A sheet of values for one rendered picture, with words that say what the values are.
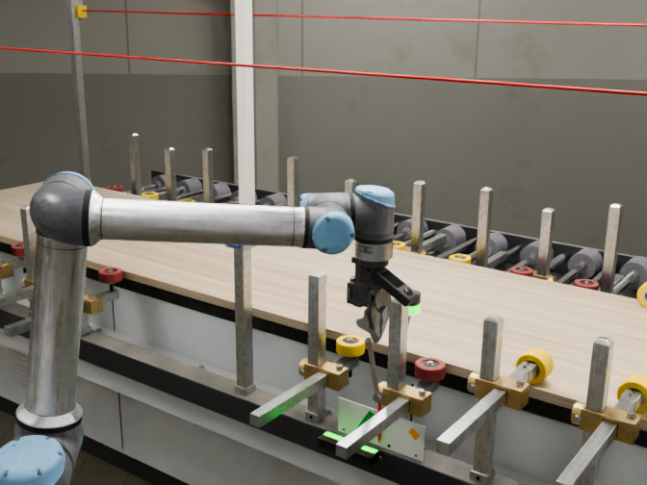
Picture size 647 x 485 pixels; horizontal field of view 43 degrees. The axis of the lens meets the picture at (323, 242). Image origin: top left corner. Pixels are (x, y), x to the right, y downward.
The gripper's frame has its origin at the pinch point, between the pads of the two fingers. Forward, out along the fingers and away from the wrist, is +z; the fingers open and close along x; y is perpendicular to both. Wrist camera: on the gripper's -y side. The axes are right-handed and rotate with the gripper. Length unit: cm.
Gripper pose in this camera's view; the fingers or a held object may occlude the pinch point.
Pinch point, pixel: (378, 338)
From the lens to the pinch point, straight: 197.9
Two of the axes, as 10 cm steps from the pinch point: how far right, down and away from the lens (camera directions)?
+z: -0.1, 9.6, 2.9
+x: -5.8, 2.3, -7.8
